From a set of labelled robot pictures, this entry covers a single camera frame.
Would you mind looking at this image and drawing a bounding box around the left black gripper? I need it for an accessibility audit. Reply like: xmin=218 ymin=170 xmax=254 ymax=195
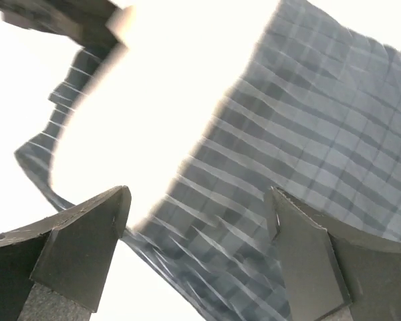
xmin=0 ymin=0 xmax=118 ymax=47

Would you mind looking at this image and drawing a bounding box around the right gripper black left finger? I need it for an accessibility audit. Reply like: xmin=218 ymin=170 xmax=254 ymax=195
xmin=0 ymin=186 xmax=131 ymax=321

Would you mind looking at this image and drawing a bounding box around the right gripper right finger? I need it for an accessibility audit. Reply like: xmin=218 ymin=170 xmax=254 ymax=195
xmin=264 ymin=188 xmax=401 ymax=320

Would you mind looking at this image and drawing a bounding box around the cream white pillow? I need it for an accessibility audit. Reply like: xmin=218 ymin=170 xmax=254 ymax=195
xmin=50 ymin=1 xmax=279 ymax=227

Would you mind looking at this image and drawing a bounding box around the dark checkered pillowcase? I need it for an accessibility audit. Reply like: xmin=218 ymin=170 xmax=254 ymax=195
xmin=15 ymin=1 xmax=401 ymax=320

